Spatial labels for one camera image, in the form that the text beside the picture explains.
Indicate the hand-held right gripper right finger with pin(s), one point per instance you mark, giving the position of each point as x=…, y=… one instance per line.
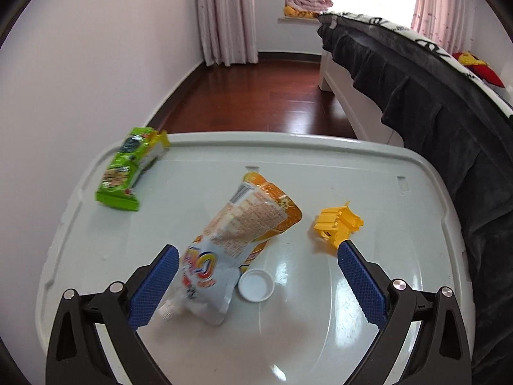
x=362, y=278

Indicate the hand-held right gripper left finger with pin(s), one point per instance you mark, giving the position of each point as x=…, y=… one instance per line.
x=154, y=284

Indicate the orange drink pouch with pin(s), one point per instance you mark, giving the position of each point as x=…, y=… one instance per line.
x=240, y=216

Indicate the yellow plastic piece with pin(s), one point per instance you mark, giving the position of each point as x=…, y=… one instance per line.
x=336, y=224

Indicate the white round cap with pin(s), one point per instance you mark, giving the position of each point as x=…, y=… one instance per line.
x=256, y=285

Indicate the green snack packet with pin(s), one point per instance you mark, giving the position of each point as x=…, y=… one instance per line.
x=124, y=168

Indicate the black and white printed blanket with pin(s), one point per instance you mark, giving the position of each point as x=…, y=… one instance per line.
x=441, y=108

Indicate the red and yellow pillow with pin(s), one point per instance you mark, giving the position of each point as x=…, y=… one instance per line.
x=487, y=73

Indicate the yellow cloth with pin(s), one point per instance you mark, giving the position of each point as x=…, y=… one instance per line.
x=300, y=12

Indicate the pink patterned curtain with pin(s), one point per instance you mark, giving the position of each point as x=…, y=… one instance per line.
x=443, y=8
x=226, y=16

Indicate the white bed frame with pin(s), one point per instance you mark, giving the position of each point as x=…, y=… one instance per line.
x=348, y=100

